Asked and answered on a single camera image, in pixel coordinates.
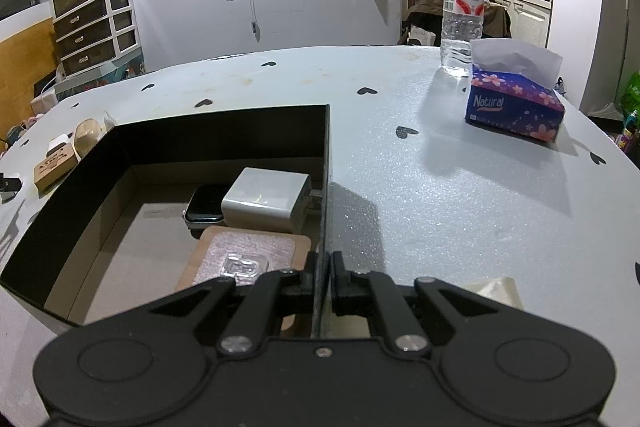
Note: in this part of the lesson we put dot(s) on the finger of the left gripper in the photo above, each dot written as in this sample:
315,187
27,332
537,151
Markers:
9,187

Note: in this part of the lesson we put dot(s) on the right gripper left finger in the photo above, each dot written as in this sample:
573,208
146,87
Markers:
280,303

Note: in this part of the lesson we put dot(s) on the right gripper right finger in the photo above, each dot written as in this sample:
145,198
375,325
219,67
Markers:
374,296

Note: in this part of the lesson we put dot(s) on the carved wooden block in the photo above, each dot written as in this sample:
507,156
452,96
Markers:
54,166

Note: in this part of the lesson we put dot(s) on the small white charger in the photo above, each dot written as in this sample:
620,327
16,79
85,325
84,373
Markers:
57,143

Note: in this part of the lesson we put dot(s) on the wooden coaster with logo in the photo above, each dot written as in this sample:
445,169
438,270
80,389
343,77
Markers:
243,255

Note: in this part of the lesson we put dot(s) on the gold earbuds case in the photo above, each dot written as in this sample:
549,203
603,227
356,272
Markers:
86,135

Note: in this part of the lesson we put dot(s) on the black box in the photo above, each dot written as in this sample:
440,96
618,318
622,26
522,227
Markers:
111,236

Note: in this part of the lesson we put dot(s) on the large white charger cube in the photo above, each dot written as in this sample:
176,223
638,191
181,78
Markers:
270,200

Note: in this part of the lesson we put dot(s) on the black smartwatch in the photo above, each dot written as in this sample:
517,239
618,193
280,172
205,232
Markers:
204,208

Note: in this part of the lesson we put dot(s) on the crumpled white tissue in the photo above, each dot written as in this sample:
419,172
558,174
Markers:
502,289

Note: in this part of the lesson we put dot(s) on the white drawer cabinet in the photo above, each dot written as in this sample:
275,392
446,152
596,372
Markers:
95,32

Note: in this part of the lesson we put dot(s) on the purple tissue box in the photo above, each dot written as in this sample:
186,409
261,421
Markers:
512,88

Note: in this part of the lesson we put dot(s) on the clear water bottle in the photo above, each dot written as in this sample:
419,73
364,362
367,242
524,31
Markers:
462,23

